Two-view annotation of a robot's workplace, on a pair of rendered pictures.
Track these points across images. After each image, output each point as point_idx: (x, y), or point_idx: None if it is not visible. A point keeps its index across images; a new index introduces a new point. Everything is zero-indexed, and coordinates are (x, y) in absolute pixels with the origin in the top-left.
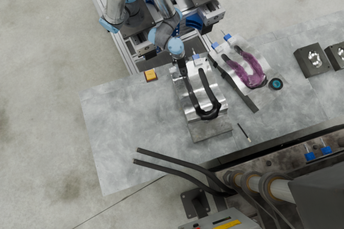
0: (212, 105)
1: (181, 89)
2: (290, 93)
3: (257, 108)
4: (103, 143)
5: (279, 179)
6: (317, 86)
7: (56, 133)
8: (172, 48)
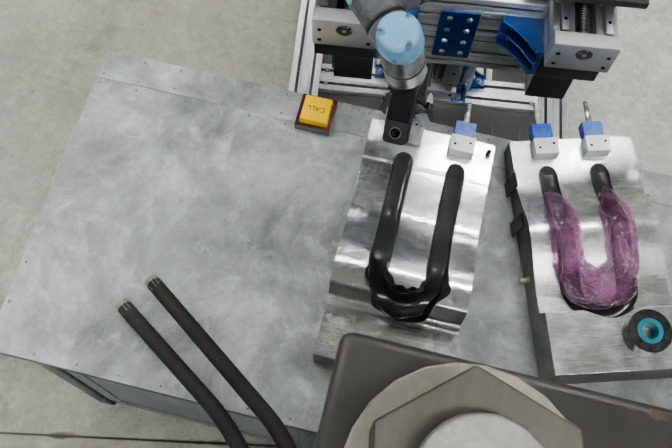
0: (424, 278)
1: (370, 192)
2: None
3: (553, 367)
4: (80, 214)
5: None
6: None
7: (7, 155)
8: (383, 37)
